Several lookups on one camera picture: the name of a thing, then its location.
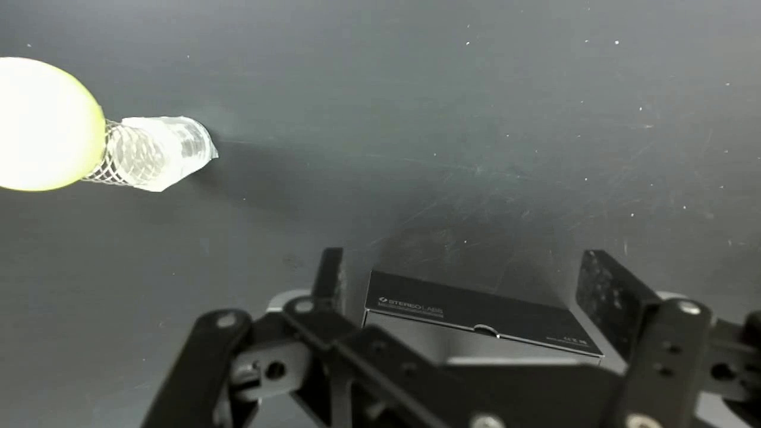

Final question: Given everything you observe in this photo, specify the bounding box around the black box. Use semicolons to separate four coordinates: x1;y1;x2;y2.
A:
362;269;607;369

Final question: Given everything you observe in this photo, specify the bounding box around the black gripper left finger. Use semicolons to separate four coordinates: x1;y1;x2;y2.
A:
140;245;478;428

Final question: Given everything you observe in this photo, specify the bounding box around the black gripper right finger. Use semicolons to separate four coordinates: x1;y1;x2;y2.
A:
576;248;761;428

